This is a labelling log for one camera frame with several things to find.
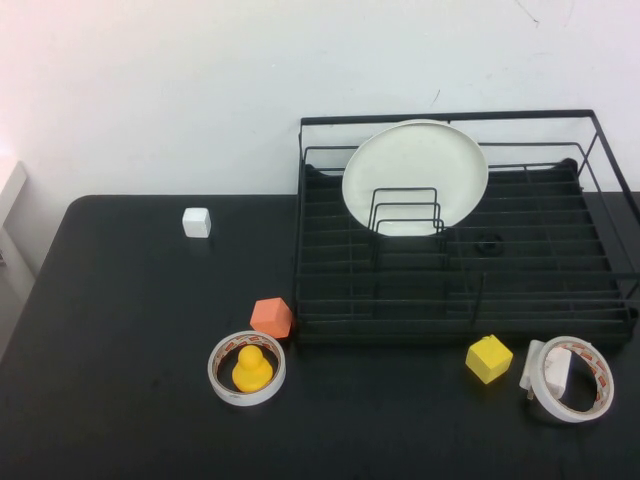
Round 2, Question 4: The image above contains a yellow rubber duck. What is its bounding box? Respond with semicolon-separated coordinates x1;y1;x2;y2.
231;344;275;393

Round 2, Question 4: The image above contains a white round plate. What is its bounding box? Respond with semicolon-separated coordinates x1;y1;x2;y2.
341;118;490;239

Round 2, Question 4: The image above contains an orange cube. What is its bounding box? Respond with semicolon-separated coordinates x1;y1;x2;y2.
249;297;296;343

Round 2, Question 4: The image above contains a white tape roll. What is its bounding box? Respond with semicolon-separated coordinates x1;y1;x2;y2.
529;335;616;424
207;329;288;407

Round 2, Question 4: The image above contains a white charger plug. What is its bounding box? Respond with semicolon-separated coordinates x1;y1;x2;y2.
519;339;574;402

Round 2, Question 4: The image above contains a white side board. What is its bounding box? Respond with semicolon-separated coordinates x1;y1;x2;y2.
0;160;30;239

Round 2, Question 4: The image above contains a white cube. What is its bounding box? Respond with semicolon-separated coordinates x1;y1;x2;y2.
181;206;213;240

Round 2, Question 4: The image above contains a yellow cube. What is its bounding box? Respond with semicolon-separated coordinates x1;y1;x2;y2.
465;334;515;386

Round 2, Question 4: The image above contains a black plastic drip tray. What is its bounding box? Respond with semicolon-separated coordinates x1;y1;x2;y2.
294;160;640;351

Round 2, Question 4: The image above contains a black wire dish rack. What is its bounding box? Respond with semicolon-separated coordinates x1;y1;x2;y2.
293;108;640;351

